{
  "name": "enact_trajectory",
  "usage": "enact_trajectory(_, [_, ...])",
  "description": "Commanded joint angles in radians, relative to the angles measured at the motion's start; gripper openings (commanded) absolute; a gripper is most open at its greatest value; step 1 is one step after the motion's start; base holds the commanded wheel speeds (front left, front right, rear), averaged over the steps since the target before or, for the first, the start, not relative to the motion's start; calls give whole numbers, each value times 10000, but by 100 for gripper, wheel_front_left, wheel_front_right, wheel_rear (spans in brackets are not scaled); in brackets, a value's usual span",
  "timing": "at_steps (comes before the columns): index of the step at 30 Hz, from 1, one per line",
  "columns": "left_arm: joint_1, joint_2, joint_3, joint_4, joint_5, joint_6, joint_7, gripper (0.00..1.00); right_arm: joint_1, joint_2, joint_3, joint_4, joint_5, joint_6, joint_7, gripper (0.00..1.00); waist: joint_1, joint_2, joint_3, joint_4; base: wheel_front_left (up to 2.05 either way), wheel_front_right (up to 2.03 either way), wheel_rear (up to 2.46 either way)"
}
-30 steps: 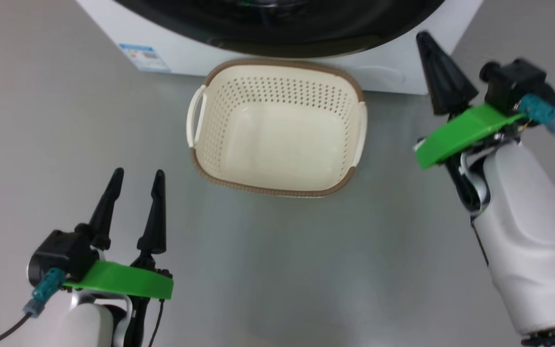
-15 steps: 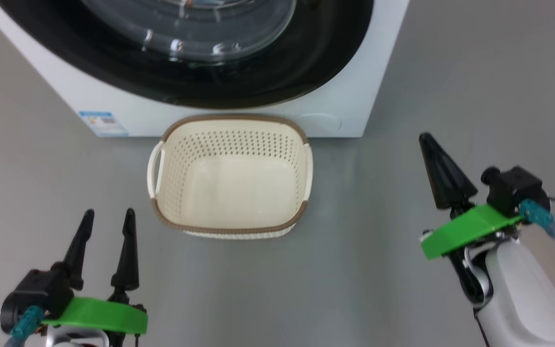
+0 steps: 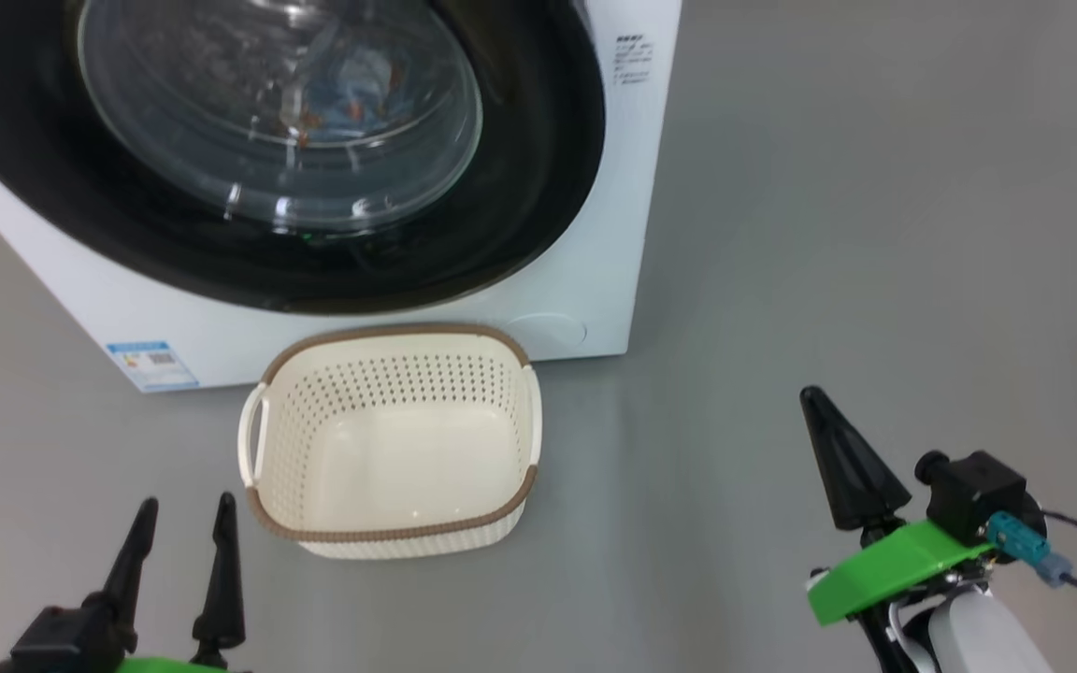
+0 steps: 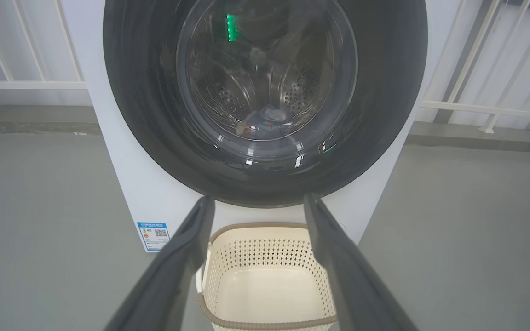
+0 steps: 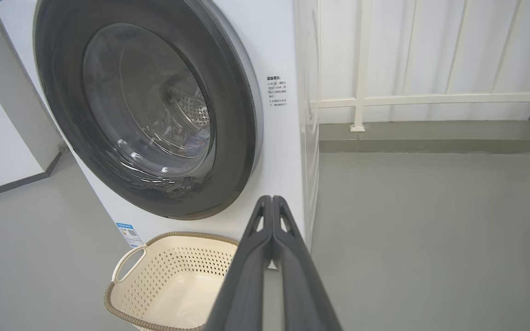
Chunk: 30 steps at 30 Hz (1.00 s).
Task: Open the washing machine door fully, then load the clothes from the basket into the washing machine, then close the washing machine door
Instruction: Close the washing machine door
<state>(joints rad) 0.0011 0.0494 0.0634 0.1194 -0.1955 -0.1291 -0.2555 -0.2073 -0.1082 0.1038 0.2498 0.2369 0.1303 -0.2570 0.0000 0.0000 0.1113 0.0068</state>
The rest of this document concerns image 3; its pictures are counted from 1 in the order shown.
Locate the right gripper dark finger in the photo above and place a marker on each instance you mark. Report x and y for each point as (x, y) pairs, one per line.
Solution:
(852, 467)

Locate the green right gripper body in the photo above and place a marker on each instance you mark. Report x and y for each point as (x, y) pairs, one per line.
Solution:
(894, 570)

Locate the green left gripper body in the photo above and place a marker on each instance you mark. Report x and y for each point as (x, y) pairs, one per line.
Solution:
(165, 665)

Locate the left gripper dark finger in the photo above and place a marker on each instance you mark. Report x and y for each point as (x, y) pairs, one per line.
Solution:
(223, 589)
(132, 561)

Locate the black round glass washer door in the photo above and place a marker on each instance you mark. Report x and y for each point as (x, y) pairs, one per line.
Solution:
(520, 187)

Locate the blue printed garment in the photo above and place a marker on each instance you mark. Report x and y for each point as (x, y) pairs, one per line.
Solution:
(351, 84)

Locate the white front-load washing machine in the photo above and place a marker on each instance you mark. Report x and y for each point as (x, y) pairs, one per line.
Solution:
(623, 234)

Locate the cream perforated laundry basket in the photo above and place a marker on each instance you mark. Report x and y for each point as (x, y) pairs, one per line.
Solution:
(389, 533)

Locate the blue energy label sticker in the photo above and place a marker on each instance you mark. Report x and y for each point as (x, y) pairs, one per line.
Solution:
(153, 365)

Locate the round white filter cover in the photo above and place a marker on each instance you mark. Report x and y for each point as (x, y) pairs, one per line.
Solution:
(548, 332)

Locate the small black text sticker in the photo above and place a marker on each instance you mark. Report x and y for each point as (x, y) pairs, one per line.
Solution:
(634, 61)

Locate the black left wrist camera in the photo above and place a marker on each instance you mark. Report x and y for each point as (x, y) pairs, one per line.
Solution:
(62, 640)

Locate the teal right camera connector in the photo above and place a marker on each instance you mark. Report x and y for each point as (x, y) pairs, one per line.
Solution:
(1025, 547)

